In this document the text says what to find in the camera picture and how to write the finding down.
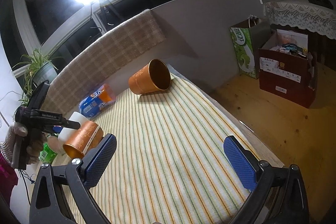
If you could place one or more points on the left hand in knit glove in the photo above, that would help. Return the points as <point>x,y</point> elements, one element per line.
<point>18,132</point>

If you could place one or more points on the blue orange snack can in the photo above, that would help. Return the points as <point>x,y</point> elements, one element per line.
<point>96,102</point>

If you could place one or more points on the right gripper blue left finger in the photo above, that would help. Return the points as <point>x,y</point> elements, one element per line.
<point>96,161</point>

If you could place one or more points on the orange cup far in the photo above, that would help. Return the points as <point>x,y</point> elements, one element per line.
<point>153,77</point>

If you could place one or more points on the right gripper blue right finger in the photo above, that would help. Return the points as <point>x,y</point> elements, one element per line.
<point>243,162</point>

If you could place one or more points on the beige plaid blanket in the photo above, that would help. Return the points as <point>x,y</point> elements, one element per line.
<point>103,58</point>

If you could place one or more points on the potted spider plant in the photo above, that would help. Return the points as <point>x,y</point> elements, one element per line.
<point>37,68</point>

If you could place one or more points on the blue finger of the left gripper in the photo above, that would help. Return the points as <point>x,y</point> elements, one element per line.
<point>68,124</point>

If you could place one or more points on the dark red cardboard box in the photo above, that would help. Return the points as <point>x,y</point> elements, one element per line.
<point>287,68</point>

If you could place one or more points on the green soda can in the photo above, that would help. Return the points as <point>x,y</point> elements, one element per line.
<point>47,155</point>

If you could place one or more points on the green white paper bag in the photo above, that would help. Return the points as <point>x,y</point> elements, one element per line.
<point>248,37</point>

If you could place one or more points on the white lace cloth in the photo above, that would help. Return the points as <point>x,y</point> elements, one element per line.
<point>303,15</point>

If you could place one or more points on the pink jacket sleeve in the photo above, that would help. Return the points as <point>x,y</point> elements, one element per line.
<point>8,179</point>

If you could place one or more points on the orange cup near gripper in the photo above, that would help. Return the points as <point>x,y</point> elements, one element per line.
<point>87,137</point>

